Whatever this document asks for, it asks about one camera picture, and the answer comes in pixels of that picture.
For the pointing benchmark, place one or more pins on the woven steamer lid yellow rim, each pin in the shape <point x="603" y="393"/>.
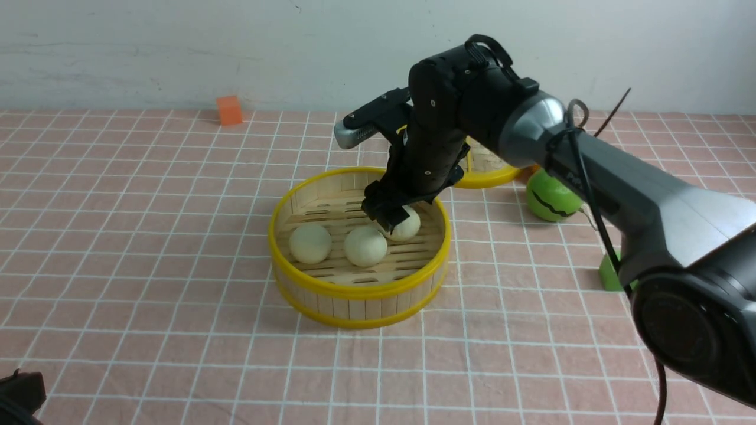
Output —
<point x="487" y="171"/>

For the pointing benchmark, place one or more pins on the green foam cube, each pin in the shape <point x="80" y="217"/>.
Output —
<point x="608" y="276"/>

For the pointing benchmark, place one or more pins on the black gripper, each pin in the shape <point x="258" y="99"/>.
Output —
<point x="467" y="91"/>

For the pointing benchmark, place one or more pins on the pink checkered tablecloth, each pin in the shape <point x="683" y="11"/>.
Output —
<point x="136" y="278"/>

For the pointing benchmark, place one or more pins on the white bun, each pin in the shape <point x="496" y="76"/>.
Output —
<point x="407" y="229"/>
<point x="365" y="246"/>
<point x="310" y="244"/>

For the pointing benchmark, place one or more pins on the black object bottom left corner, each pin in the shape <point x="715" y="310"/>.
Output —
<point x="22" y="395"/>

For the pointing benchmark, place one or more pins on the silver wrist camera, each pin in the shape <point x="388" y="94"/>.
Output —
<point x="387" y="114"/>

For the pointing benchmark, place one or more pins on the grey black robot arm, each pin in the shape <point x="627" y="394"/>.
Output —
<point x="687" y="253"/>

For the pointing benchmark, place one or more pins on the orange foam cube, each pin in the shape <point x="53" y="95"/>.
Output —
<point x="229" y="110"/>

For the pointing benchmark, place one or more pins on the bamboo steamer tray yellow rim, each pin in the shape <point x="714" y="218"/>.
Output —
<point x="337" y="293"/>

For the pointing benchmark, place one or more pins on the green toy watermelon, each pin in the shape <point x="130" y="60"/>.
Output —
<point x="549" y="200"/>

